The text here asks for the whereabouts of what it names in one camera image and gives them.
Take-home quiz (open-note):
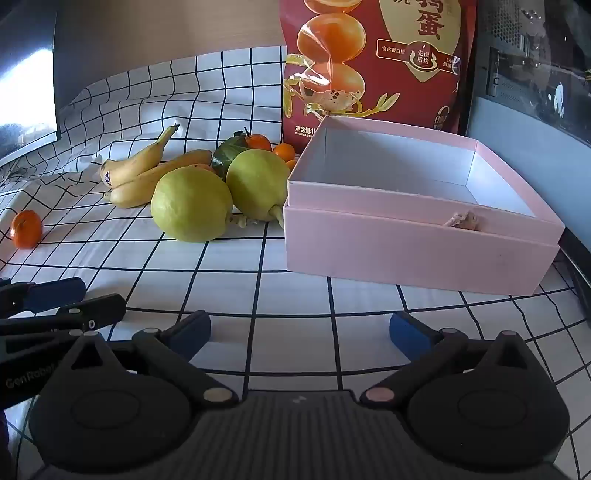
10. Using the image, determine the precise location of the black monitor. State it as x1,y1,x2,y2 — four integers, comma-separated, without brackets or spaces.
0,9,62,167

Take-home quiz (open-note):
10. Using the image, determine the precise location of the pink box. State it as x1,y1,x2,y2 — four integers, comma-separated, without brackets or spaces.
283,115,566,296

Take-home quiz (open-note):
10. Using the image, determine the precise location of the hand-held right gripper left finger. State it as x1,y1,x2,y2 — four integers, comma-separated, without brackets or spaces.
55,310,240,409

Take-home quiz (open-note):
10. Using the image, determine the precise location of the tangerine with green leaves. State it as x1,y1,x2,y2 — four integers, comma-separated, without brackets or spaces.
211,130,272,182

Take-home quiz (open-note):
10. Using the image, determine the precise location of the banana with sticker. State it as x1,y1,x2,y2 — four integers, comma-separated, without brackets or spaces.
100,124,181,188

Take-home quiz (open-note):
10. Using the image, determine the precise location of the green pear with stem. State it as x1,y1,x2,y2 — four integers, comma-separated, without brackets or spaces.
226,148,291,229

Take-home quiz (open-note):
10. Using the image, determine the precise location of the black microwave oven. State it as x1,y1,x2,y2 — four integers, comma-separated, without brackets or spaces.
462,0,591,319

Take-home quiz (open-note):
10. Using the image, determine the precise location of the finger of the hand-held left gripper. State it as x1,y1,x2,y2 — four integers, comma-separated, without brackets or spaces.
0,293,127,337
0,277,87,318

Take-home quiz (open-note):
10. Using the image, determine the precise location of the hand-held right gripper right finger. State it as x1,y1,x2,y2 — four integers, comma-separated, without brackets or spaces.
360,311,546,409

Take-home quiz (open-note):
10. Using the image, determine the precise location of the black and white checked cloth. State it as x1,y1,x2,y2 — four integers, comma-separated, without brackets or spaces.
0,45,591,480

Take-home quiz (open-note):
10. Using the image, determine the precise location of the green lemon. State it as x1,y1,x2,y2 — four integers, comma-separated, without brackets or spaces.
150,165,234,243

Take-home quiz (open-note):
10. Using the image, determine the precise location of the yellow banana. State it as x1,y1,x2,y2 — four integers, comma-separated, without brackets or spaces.
104,150,214,209

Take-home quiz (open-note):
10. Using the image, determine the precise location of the red snack bag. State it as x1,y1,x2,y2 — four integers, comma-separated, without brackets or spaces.
278,0,478,155

